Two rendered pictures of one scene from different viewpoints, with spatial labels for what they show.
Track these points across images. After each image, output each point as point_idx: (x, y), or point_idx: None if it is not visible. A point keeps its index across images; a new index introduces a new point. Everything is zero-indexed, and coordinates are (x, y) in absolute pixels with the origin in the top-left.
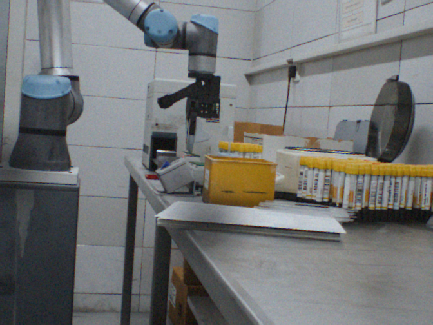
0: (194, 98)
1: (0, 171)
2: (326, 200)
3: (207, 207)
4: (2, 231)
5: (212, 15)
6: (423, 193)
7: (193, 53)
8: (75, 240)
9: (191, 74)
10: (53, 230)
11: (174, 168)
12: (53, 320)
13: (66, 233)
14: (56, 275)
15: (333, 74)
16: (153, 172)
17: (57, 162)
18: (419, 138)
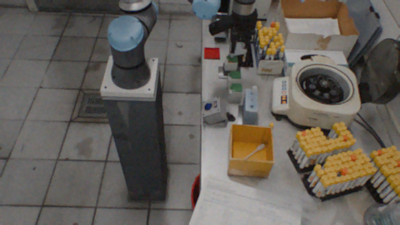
0: (235, 32)
1: (105, 92)
2: (306, 166)
3: (223, 194)
4: (114, 118)
5: None
6: (375, 177)
7: (236, 0)
8: (157, 122)
9: (234, 14)
10: (143, 118)
11: (212, 114)
12: (150, 148)
13: (151, 119)
14: (149, 134)
15: None
16: None
17: (140, 83)
18: None
